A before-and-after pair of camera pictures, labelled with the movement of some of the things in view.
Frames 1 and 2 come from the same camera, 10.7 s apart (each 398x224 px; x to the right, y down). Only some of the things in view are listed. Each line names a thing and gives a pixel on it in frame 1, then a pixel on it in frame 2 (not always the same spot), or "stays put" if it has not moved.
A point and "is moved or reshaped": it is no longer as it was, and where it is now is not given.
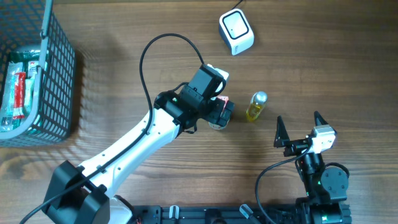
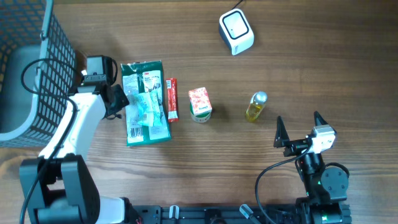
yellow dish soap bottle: (257, 102) stays put
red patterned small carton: (224, 98) is moved or reshaped
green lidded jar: (219, 124) is moved or reshaped
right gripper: (282, 137) stays put
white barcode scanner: (236, 31) stays put
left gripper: (218, 109) -> (122, 99)
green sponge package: (8, 123) -> (140, 76)
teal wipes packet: (9, 94) -> (146, 108)
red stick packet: (19, 95) is moved or reshaped
